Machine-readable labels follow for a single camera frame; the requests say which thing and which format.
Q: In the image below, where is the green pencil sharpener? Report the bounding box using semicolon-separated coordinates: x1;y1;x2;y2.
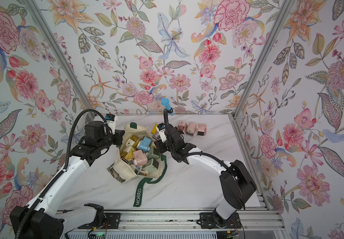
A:
142;159;159;176

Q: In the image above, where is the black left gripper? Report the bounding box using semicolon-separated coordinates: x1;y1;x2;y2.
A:
97;129;127;151

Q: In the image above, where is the yellow wooden block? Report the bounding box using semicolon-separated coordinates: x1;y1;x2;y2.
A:
151;124;158;134

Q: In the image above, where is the yellow pencil sharpener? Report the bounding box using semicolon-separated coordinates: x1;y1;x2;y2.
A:
120;145;136;161

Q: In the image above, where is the blue pencil sharpener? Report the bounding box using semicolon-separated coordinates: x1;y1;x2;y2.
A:
137;136;152;152

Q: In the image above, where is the blue microphone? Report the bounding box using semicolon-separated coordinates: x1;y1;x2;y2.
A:
161;97;174;116

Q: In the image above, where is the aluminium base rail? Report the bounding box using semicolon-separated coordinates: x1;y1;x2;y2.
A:
29;192;285;239

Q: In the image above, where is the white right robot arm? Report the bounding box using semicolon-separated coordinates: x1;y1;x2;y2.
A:
156;108;257;228

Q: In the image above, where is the cream canvas tote bag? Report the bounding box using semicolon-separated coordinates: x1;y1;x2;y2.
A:
107;122;168;208

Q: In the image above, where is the aluminium corner post right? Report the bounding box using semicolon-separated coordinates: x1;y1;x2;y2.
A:
231;1;294;120

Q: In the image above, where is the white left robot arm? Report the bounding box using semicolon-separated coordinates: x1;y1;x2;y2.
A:
10;109;124;239

